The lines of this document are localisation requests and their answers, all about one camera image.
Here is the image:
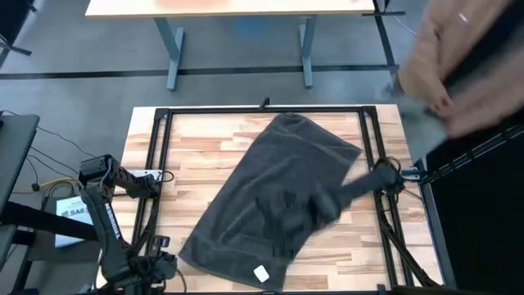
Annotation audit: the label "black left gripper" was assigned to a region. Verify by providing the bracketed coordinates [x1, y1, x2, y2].
[137, 250, 178, 284]

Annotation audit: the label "black stand base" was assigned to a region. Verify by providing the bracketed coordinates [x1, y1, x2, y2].
[0, 0, 36, 57]

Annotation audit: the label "black crossbar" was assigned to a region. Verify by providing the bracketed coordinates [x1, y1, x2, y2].
[0, 202, 99, 243]

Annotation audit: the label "black fabric partition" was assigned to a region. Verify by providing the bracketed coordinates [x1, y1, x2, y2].
[425, 118, 524, 295]

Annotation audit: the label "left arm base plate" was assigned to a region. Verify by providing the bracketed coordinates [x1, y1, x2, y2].
[122, 169, 164, 182]

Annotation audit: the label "dark grey side table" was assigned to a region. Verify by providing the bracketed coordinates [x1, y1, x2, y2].
[0, 114, 41, 267]

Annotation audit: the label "person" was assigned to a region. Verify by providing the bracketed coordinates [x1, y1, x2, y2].
[397, 0, 524, 139]

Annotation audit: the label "black aluminium table frame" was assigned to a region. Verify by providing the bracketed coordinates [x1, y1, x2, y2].
[96, 105, 441, 295]

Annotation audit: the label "dark grey terry towel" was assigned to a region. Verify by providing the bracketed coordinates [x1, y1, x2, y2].
[178, 112, 362, 291]

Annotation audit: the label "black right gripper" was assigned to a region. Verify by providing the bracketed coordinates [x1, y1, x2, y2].
[282, 186, 349, 241]

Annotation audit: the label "black floor cable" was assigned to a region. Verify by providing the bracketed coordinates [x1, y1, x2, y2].
[35, 125, 97, 159]
[26, 145, 81, 178]

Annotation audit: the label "yellow floor cable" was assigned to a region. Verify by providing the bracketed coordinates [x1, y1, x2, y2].
[11, 176, 81, 194]

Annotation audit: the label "white paper sign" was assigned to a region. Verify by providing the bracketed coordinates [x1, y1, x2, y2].
[55, 195, 99, 249]

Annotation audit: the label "wooden desk grey legs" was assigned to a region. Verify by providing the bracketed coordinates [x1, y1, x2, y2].
[84, 0, 376, 91]

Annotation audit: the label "black floor tape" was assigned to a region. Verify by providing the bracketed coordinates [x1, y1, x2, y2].
[0, 64, 400, 80]

